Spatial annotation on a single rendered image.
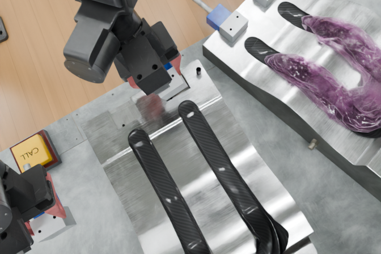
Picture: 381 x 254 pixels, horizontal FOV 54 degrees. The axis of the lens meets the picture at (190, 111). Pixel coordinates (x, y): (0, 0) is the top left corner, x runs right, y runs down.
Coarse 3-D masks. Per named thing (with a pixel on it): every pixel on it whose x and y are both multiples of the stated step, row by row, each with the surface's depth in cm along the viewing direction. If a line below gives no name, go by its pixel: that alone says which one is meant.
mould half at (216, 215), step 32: (192, 64) 73; (192, 96) 71; (96, 128) 71; (128, 128) 70; (160, 128) 70; (224, 128) 70; (128, 160) 69; (192, 160) 69; (256, 160) 68; (128, 192) 68; (192, 192) 67; (224, 192) 66; (256, 192) 64; (160, 224) 65; (224, 224) 62; (288, 224) 60
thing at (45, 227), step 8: (24, 168) 64; (64, 208) 63; (40, 216) 60; (48, 216) 60; (72, 216) 65; (32, 224) 60; (40, 224) 60; (48, 224) 60; (56, 224) 60; (64, 224) 60; (72, 224) 63; (40, 232) 60; (48, 232) 59; (56, 232) 60; (40, 240) 59
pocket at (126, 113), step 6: (126, 102) 73; (132, 102) 73; (120, 108) 73; (126, 108) 74; (132, 108) 74; (108, 114) 71; (114, 114) 74; (120, 114) 74; (126, 114) 74; (132, 114) 74; (138, 114) 74; (114, 120) 74; (120, 120) 74; (126, 120) 74; (132, 120) 74; (120, 126) 73
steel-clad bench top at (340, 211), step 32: (352, 0) 85; (128, 96) 82; (224, 96) 80; (64, 128) 80; (256, 128) 78; (288, 128) 78; (64, 160) 79; (96, 160) 78; (288, 160) 76; (320, 160) 76; (64, 192) 77; (96, 192) 77; (288, 192) 75; (320, 192) 74; (352, 192) 74; (96, 224) 75; (128, 224) 75; (320, 224) 73; (352, 224) 73
